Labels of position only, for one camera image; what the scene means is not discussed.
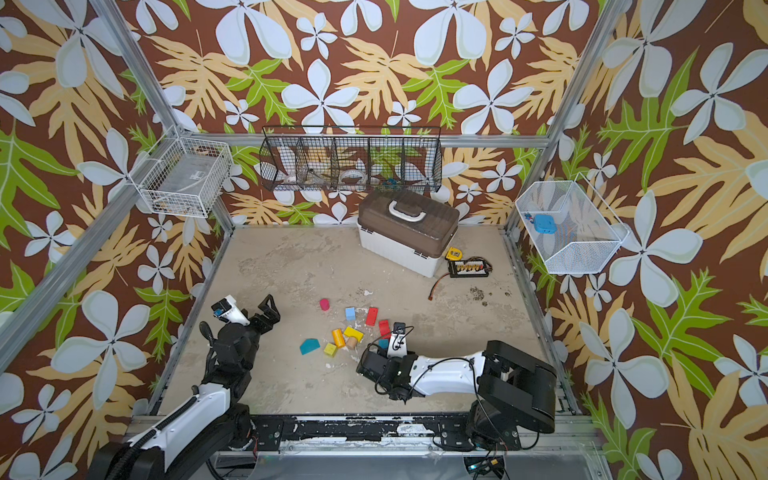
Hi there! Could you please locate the aluminium frame post left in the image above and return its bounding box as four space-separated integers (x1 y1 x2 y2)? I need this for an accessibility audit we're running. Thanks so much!
92 1 234 233

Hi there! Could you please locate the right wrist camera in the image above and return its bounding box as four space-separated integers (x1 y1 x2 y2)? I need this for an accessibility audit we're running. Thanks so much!
387 322 408 358

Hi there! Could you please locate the yellow tape measure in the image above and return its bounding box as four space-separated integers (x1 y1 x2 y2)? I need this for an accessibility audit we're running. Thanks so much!
445 247 464 261

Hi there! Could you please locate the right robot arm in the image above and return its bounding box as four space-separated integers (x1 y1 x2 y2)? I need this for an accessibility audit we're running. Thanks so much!
356 340 557 450

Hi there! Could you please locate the blue object in basket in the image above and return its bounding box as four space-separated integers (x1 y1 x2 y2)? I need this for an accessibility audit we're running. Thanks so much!
533 214 557 235

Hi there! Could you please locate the orange supermarket block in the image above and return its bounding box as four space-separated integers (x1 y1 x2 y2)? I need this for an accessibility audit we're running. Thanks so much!
332 329 346 348

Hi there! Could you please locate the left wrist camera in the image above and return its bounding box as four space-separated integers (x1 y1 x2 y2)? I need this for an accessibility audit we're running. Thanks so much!
211 295 249 326

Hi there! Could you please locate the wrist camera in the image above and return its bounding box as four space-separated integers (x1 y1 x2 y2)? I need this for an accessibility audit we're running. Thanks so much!
211 295 249 326
387 322 408 358

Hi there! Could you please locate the red rectangular block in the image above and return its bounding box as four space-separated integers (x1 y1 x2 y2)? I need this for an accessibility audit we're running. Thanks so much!
365 307 379 327

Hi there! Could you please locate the white wire basket left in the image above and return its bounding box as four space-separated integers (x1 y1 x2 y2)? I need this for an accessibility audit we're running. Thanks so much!
136 137 233 218

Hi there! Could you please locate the red arch block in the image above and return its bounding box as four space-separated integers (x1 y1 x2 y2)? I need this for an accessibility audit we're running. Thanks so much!
378 320 391 339

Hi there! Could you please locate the white toolbox brown lid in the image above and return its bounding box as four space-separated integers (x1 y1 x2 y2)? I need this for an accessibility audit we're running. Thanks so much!
357 190 459 278

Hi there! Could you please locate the black wire basket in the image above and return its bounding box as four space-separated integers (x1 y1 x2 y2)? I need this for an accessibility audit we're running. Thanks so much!
256 125 444 194

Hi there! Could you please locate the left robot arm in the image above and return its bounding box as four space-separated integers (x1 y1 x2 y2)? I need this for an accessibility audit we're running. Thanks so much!
86 294 281 479

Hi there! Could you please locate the aluminium frame post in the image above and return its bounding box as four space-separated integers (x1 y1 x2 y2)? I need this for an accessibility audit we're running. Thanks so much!
92 1 234 233
505 1 632 194

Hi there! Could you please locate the aluminium frame post right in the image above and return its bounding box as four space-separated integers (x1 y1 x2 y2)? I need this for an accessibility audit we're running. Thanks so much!
505 1 632 194

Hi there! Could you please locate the white wire basket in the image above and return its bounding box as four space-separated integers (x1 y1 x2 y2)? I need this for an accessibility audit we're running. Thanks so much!
136 137 233 218
515 178 630 276

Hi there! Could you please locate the lime green cube block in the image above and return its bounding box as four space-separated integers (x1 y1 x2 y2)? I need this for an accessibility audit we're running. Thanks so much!
324 343 338 357

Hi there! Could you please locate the teal roof block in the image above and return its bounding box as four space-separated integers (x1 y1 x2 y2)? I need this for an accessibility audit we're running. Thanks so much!
299 338 321 355

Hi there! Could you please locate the white wire basket right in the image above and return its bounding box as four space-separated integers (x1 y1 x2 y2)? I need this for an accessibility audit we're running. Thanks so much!
515 178 630 276

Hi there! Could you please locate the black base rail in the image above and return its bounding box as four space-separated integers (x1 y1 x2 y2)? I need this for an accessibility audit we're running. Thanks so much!
251 412 476 452

